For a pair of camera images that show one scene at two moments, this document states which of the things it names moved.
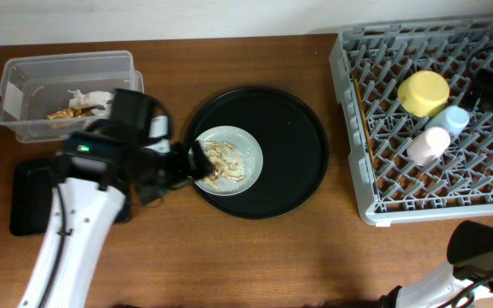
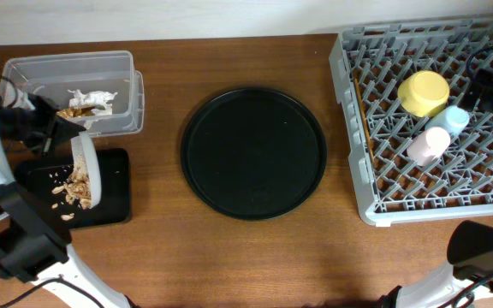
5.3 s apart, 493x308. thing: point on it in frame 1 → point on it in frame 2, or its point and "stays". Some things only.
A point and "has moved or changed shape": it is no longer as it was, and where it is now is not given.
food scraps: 228,163 has moved or changed shape
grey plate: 236,156 has moved or changed shape
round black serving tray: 294,145 stays
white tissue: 83,100 stays
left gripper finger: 175,180 → 65,129
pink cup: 428,145 stays
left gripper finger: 202,166 → 45,107
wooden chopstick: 365,124 stays
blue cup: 453,119 stays
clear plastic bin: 45,98 stays
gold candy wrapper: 72,113 stays
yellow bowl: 424,93 stays
